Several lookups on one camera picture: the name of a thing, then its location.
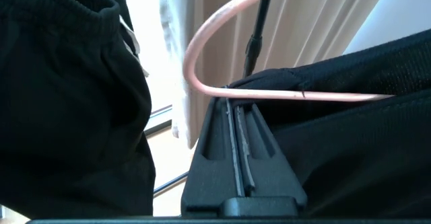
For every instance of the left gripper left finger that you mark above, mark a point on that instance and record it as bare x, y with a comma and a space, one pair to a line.
208, 183

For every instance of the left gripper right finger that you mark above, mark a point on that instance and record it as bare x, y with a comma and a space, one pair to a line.
272, 183

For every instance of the black garment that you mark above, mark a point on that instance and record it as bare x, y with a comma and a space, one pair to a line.
353, 150

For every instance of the pink clothes hanger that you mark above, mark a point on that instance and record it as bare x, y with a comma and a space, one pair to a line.
202, 39

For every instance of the black shorts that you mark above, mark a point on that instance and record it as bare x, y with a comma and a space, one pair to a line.
67, 99

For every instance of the black clothes rack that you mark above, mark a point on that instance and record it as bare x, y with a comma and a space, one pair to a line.
256, 42

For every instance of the beige curtain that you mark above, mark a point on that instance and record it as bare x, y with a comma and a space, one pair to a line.
303, 22

